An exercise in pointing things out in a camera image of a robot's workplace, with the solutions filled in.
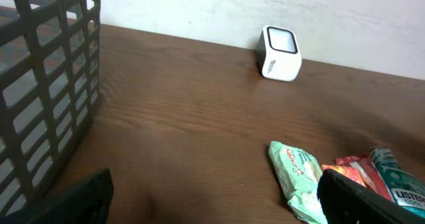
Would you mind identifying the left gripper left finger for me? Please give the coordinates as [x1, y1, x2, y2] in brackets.
[1, 168, 114, 224]

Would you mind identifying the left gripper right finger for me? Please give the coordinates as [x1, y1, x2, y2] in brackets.
[317, 169, 424, 224]

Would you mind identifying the orange snack bar wrapper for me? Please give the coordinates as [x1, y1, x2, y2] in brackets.
[335, 154, 393, 201]

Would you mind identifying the mint green wipes pack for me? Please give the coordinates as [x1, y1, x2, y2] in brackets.
[268, 141, 327, 224]

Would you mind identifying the teal Listerine mouthwash bottle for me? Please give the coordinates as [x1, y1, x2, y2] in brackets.
[370, 146, 424, 217]

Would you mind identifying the small orange snack packet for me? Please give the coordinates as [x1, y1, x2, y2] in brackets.
[321, 164, 367, 187]

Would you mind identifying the white barcode scanner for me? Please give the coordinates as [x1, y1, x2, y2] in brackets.
[255, 25, 302, 82]

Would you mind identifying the grey plastic mesh basket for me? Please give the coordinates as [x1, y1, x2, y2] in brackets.
[1, 0, 101, 216]

